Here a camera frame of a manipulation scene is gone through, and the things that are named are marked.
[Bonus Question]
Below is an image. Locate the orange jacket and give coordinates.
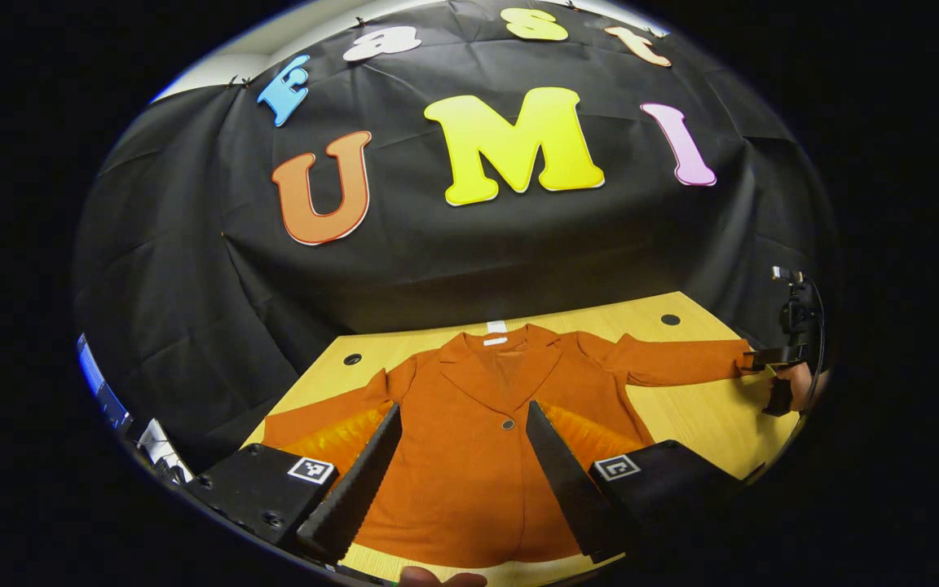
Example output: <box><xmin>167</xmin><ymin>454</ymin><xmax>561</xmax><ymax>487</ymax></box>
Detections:
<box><xmin>262</xmin><ymin>324</ymin><xmax>764</xmax><ymax>569</ymax></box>

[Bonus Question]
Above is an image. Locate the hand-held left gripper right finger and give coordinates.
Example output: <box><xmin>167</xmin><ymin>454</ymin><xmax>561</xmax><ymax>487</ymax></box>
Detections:
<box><xmin>525</xmin><ymin>399</ymin><xmax>764</xmax><ymax>565</ymax></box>

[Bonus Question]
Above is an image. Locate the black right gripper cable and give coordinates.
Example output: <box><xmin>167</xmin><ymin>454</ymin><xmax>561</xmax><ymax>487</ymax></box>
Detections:
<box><xmin>800</xmin><ymin>276</ymin><xmax>828</xmax><ymax>386</ymax></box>

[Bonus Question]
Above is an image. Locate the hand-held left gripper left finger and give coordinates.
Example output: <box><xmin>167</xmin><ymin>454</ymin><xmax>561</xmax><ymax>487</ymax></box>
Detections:
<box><xmin>187</xmin><ymin>403</ymin><xmax>403</xmax><ymax>565</ymax></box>

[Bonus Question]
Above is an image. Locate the blue edged panel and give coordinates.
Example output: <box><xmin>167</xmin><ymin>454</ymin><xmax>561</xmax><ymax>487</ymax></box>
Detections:
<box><xmin>77</xmin><ymin>333</ymin><xmax>132</xmax><ymax>430</ymax></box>

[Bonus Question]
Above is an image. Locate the black backdrop cloth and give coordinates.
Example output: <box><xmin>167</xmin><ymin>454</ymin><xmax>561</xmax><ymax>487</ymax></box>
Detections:
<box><xmin>74</xmin><ymin>0</ymin><xmax>837</xmax><ymax>474</ymax></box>

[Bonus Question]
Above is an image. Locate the white stand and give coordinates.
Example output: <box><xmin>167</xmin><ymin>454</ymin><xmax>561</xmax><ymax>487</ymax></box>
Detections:
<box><xmin>137</xmin><ymin>418</ymin><xmax>195</xmax><ymax>483</ymax></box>

